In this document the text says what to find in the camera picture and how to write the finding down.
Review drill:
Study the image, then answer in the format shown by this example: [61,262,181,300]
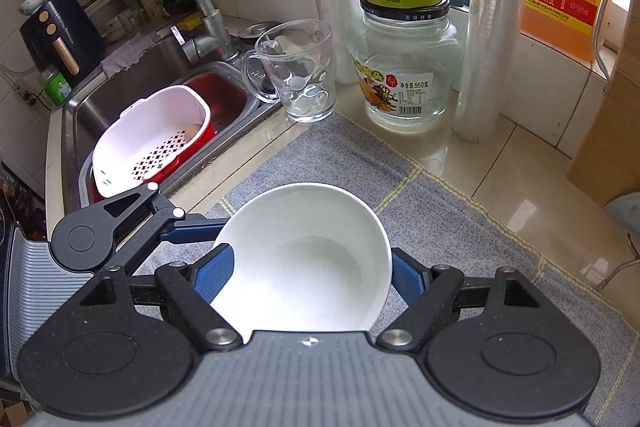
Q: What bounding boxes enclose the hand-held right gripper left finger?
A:
[82,244,245,354]

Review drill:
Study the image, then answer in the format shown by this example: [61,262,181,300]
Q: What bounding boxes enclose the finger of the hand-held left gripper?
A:
[120,207,231,275]
[100,183,173,233]

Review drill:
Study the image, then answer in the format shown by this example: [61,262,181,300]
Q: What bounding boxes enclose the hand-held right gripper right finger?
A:
[376,248,543,354]

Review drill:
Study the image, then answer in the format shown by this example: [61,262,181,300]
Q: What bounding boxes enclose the large white pink floral bowl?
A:
[210,183,394,344]

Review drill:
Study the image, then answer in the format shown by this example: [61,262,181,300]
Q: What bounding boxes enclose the grey checked cloth mat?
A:
[135,112,640,427]

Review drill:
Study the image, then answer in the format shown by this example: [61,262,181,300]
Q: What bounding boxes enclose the steel sink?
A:
[62,19,286,215]

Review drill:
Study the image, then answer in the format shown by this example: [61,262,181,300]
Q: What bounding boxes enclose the purple cloth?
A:
[100,32,163,78]

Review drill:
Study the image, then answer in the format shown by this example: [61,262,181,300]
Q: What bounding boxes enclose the white power strip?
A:
[15,83,42,108]

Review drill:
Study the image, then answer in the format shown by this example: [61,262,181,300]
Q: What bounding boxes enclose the black air fryer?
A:
[19,0,107,88]

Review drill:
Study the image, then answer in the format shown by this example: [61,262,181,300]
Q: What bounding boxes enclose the clear glass mug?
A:
[241,19,337,124]

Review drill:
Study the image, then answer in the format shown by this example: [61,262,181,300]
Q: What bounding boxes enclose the steel sink stopper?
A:
[236,21,282,42]

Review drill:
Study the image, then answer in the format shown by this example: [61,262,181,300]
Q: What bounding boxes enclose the glass jar green lid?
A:
[348,0,463,131]

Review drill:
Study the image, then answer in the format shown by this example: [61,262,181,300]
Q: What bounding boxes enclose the wooden cutting board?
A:
[566,0,640,208]

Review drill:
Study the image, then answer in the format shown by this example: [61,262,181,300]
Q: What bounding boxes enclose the thick plastic wrap roll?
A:
[452,0,532,142]

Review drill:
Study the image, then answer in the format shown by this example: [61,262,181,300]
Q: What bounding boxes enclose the steel wire rack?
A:
[599,227,640,294]

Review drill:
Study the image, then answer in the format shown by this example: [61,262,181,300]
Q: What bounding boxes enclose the black handled kitchen knife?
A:
[602,193,640,258]

